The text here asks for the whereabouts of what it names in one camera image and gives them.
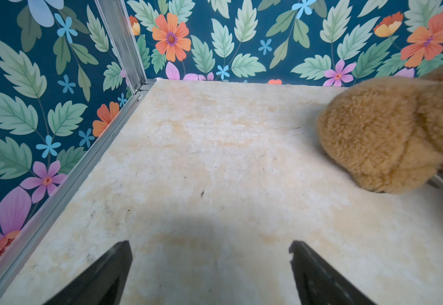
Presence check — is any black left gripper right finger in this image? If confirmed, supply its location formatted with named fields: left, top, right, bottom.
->
left=289, top=241, right=375, bottom=305

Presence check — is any brown plush teddy bear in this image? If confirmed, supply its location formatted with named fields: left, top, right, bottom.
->
left=317, top=65, right=443, bottom=193

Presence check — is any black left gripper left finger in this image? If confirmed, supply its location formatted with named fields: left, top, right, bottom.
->
left=45, top=240, right=133, bottom=305

